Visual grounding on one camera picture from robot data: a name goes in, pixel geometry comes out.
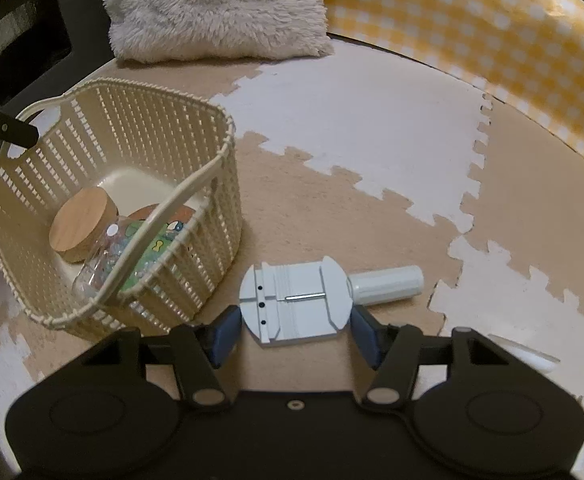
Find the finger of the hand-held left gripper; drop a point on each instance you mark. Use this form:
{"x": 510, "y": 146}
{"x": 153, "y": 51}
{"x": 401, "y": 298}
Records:
{"x": 6, "y": 127}

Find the foam puzzle floor mat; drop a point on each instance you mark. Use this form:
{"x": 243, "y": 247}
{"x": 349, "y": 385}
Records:
{"x": 372, "y": 110}

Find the green printed packet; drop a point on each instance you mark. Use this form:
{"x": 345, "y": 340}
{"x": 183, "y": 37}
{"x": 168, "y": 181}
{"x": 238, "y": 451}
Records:
{"x": 132, "y": 229}

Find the cream plastic woven basket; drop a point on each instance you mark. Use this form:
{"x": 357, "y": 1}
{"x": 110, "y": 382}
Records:
{"x": 121, "y": 110}

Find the white fluffy pillow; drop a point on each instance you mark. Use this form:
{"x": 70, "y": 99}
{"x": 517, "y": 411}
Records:
{"x": 211, "y": 10}

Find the yellow checked blanket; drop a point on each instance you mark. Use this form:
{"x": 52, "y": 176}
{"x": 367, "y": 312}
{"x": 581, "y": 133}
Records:
{"x": 472, "y": 25}

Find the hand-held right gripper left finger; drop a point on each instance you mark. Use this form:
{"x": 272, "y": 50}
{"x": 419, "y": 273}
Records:
{"x": 224, "y": 334}

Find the white watch link tool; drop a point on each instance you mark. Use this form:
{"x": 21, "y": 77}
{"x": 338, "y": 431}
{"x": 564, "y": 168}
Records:
{"x": 292, "y": 305}

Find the glass jar wooden lid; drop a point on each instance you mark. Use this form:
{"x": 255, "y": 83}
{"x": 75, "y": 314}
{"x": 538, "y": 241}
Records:
{"x": 81, "y": 222}

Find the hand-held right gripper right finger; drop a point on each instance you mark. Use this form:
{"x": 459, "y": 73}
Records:
{"x": 364, "y": 340}

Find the brown wooden oval piece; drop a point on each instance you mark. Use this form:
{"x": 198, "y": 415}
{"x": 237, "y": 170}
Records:
{"x": 146, "y": 212}

